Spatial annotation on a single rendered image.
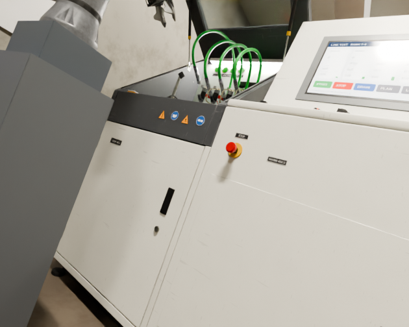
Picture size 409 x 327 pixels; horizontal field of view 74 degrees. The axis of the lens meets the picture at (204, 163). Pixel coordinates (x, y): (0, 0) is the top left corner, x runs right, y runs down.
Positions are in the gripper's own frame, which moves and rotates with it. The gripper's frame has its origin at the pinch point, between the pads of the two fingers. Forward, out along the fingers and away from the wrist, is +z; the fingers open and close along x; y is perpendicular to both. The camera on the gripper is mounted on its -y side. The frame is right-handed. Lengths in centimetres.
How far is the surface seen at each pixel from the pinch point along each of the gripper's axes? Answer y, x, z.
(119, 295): 80, 5, 92
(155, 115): 32.2, 4.3, 36.7
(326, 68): -17, 59, 42
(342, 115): 25, 76, 51
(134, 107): 31.0, -10.5, 30.6
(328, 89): -8, 62, 49
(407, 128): 25, 90, 56
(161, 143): 39, 11, 47
